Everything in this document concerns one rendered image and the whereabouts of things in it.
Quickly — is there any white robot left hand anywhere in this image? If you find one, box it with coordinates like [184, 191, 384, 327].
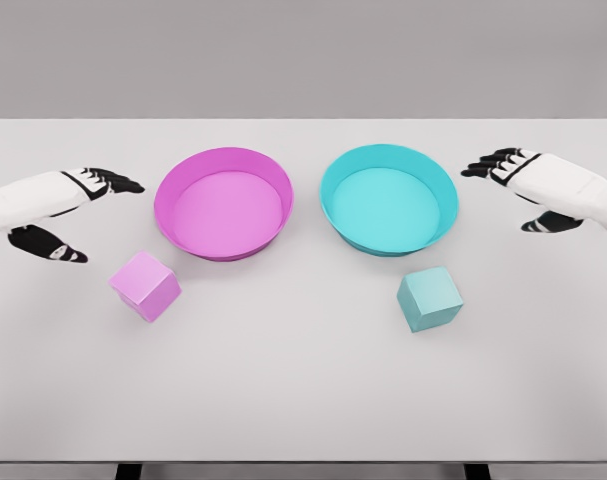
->
[0, 166, 146, 265]

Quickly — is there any cyan cube block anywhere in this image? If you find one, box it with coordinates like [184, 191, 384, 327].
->
[396, 265, 464, 334]

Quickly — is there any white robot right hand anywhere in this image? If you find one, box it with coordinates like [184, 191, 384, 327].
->
[460, 147, 603, 234]

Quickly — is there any cyan round plate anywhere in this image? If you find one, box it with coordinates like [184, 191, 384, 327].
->
[318, 143, 458, 258]

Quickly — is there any pink cube block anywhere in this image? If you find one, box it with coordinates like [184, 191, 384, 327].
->
[107, 250, 183, 323]

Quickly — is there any pink round plate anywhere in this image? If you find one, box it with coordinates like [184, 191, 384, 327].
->
[153, 146, 295, 263]

